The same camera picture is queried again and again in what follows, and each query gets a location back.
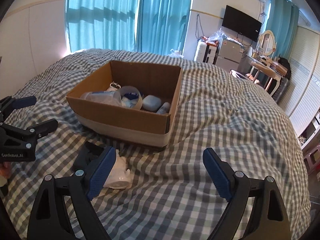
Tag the white dressing table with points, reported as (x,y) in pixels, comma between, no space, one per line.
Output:
(252,57)

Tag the white plaster figurine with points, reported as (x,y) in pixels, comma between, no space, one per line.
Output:
(118,170)

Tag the wooden chair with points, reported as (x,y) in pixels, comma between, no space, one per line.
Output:
(263,67)

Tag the blue white packet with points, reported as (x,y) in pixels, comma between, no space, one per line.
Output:
(130,100)

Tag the crumpled clear plastic bag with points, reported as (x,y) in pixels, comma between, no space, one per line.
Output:
(176,53)

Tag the clear plastic cup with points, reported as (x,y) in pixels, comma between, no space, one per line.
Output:
(102,97)

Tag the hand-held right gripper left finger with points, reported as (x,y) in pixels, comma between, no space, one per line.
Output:
(102,172)

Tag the wide blue curtain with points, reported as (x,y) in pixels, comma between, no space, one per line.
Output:
(100,17)

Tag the small silver fridge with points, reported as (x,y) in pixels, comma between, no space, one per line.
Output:
(228,55)

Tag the dark suitcase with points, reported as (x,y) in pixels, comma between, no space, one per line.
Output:
(282,88)

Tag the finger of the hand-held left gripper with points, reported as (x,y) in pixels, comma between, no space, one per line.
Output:
(25,101)
(42,127)

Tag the person's left hand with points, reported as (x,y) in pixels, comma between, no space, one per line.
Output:
(3,168)

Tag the pink plastic stool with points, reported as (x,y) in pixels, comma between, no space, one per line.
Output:
(312,157)

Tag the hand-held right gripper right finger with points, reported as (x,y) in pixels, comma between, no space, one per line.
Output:
(217,177)

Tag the small white tube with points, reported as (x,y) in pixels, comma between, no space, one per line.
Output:
(163,108)

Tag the white slatted wardrobe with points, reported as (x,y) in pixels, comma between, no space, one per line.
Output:
(305,67)

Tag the black wall television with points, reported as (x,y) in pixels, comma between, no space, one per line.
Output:
(241,22)

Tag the narrow blue curtain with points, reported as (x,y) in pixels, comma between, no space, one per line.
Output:
(282,25)

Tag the oval white vanity mirror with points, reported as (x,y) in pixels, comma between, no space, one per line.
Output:
(267,42)

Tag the cardboard box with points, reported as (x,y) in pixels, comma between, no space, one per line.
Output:
(125,127)

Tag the white plug adaptor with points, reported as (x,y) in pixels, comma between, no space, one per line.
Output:
(111,88)

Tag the white tape roll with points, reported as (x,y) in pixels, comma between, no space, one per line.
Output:
(130,89)

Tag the light blue case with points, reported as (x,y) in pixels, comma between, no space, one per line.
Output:
(151,102)

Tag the brown box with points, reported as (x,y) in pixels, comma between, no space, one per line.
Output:
(278,68)

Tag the black bag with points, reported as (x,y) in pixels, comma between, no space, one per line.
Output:
(285,66)

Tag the white suitcase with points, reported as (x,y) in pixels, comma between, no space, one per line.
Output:
(200,52)

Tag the grey checked blanket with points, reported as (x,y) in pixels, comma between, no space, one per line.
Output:
(200,120)

